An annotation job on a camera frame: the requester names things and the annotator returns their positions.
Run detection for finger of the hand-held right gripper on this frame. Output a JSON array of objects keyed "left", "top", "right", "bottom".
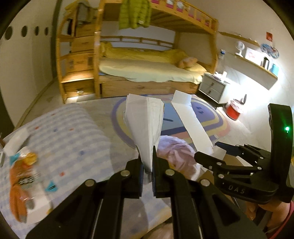
[
  {"left": 214, "top": 141, "right": 273, "bottom": 165},
  {"left": 194, "top": 152, "right": 262, "bottom": 178}
]

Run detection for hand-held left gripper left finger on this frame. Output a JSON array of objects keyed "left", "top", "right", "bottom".
[{"left": 25, "top": 158, "right": 144, "bottom": 239}]

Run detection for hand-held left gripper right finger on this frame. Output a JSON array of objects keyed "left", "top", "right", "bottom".
[{"left": 152, "top": 153, "right": 255, "bottom": 239}]

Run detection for purple cloth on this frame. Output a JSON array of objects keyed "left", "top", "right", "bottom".
[{"left": 156, "top": 135, "right": 207, "bottom": 182}]

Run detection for long white paper strip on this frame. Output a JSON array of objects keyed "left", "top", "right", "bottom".
[{"left": 171, "top": 90, "right": 227, "bottom": 182}]

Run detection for white cloth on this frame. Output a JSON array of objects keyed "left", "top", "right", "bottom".
[{"left": 123, "top": 93, "right": 164, "bottom": 184}]

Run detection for person's right hand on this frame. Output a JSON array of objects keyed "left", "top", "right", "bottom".
[{"left": 247, "top": 202, "right": 291, "bottom": 230}]

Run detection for red bin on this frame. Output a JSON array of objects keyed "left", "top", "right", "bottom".
[{"left": 225, "top": 94, "right": 247, "bottom": 120}]

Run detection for colourful oval rug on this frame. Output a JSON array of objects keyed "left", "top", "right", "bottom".
[{"left": 111, "top": 93, "right": 230, "bottom": 147}]

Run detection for blue checked tablecloth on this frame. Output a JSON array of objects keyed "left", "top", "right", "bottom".
[{"left": 0, "top": 102, "right": 170, "bottom": 232}]

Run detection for white grey nightstand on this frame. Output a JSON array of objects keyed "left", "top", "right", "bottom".
[{"left": 199, "top": 73, "right": 230, "bottom": 104}]

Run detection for wooden bunk bed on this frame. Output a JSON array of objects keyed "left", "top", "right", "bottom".
[{"left": 93, "top": 0, "right": 218, "bottom": 98}]

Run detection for beige plush toy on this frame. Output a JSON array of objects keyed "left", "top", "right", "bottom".
[{"left": 177, "top": 57, "right": 198, "bottom": 69}]

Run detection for mattress with pale yellow sheet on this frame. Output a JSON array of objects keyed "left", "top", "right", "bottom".
[{"left": 99, "top": 57, "right": 207, "bottom": 84}]

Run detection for small white fan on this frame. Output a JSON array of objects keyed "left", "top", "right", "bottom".
[{"left": 235, "top": 41, "right": 244, "bottom": 57}]

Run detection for orange white snack packet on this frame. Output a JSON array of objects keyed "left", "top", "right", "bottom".
[{"left": 8, "top": 147, "right": 55, "bottom": 224}]

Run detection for yellow quilt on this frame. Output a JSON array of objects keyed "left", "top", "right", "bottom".
[{"left": 100, "top": 41, "right": 191, "bottom": 65}]

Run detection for small white paper piece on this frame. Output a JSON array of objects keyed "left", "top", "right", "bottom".
[{"left": 3, "top": 129, "right": 31, "bottom": 157}]

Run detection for wooden stair drawer unit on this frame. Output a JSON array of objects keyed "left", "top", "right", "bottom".
[{"left": 56, "top": 14, "right": 101, "bottom": 104}]

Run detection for white wardrobe with round holes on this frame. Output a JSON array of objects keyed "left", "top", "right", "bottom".
[{"left": 0, "top": 23, "right": 57, "bottom": 92}]

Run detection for green padded jacket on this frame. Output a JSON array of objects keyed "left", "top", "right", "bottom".
[{"left": 118, "top": 0, "right": 152, "bottom": 30}]

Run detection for grey hanging clothes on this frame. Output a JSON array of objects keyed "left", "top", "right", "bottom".
[{"left": 64, "top": 0, "right": 98, "bottom": 27}]

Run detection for wooden wall shelf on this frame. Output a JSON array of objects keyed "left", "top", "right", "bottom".
[{"left": 234, "top": 53, "right": 278, "bottom": 90}]

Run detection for white picture frame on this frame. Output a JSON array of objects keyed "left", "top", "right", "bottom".
[{"left": 245, "top": 47, "right": 264, "bottom": 62}]

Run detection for decorative wall plates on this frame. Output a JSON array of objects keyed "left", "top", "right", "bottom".
[{"left": 261, "top": 43, "right": 280, "bottom": 58}]

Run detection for thin wooden wall ledge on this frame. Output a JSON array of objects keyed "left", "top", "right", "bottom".
[{"left": 218, "top": 32, "right": 260, "bottom": 46}]

